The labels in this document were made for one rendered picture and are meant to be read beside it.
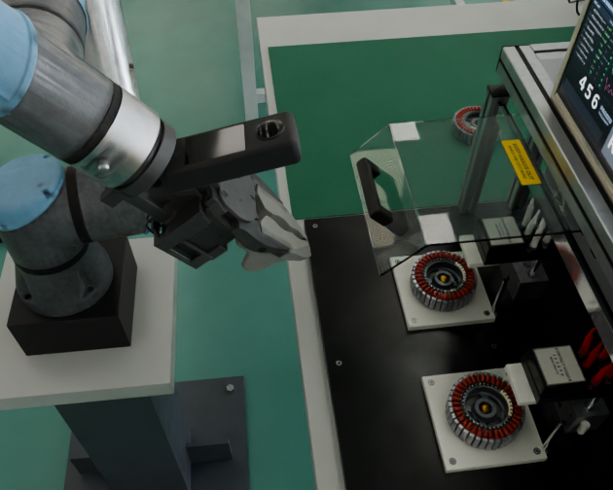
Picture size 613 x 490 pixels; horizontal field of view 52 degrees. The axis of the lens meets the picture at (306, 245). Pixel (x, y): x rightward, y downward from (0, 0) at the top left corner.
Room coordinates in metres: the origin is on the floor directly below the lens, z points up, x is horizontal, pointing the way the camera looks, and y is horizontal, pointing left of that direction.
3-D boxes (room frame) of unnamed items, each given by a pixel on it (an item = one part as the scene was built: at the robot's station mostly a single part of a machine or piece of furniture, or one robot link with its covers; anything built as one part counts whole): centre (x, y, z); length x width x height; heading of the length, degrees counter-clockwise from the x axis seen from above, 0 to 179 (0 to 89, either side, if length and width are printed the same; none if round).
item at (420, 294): (0.65, -0.24, 0.80); 0.11 x 0.11 x 0.04
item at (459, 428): (0.41, -0.27, 0.80); 0.11 x 0.11 x 0.04
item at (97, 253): (0.63, 0.40, 0.89); 0.15 x 0.15 x 0.10
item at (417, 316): (0.65, -0.24, 0.78); 0.15 x 0.15 x 0.01; 7
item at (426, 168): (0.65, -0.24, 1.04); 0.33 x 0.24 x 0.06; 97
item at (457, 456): (0.41, -0.27, 0.78); 0.15 x 0.15 x 0.01; 7
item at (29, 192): (0.63, 0.39, 1.01); 0.13 x 0.12 x 0.14; 103
